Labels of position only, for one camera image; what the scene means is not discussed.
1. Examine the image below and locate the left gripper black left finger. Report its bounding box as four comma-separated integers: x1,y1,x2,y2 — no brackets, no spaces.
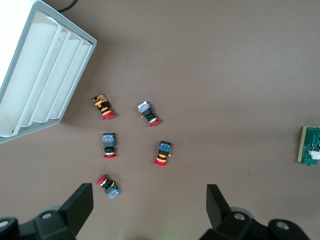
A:
0,183,95,240

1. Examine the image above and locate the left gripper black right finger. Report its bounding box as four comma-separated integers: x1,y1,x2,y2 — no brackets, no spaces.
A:
199,184,311,240

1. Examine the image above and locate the green load switch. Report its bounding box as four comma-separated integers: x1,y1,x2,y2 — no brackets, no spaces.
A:
298,125,320,166

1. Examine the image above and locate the red button blue body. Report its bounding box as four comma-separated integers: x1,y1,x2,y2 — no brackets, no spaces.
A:
101,132,118,159
136,100,162,128
96,174,122,200

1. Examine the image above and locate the red button orange striped collar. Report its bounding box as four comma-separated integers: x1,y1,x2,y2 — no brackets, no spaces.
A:
154,140,173,166

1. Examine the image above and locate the red button orange clear body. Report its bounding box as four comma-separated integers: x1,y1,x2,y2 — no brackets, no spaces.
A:
91,93,116,121

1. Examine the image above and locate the white slotted plastic bin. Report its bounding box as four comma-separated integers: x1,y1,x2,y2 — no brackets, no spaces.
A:
0,0,98,145

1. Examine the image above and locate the brown paper table cover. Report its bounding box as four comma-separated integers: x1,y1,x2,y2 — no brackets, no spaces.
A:
0,0,320,240

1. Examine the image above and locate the black looped cable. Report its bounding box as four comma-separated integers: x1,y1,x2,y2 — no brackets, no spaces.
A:
56,0,79,13

